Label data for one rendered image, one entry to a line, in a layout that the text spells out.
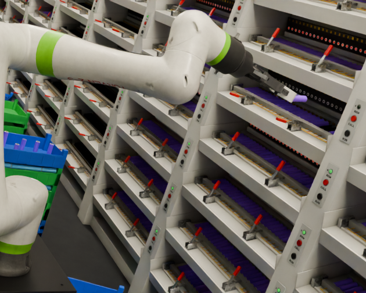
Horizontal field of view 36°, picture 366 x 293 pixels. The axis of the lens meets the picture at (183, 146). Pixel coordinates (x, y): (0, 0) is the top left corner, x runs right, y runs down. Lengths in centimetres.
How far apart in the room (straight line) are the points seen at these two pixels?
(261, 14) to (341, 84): 58
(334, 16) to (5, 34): 93
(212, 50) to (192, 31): 8
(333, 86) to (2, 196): 95
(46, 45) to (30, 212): 43
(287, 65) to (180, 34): 57
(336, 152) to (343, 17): 40
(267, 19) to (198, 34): 82
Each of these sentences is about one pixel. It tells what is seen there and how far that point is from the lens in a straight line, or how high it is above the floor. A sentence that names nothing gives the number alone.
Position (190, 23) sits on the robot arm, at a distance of 134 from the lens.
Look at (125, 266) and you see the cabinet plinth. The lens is 255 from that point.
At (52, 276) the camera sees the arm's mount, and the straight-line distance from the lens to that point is 164.
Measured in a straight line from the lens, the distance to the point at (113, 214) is 267.
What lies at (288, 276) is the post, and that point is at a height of 56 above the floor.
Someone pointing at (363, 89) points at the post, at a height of 113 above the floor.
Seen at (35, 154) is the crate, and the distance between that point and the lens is 228.
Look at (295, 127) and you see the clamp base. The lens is 175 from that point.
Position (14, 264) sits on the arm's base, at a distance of 158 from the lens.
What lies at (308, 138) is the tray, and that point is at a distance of 171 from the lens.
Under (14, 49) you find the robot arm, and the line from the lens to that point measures 140.
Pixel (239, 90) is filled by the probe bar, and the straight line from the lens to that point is 205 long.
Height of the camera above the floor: 116
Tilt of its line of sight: 13 degrees down
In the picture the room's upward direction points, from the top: 20 degrees clockwise
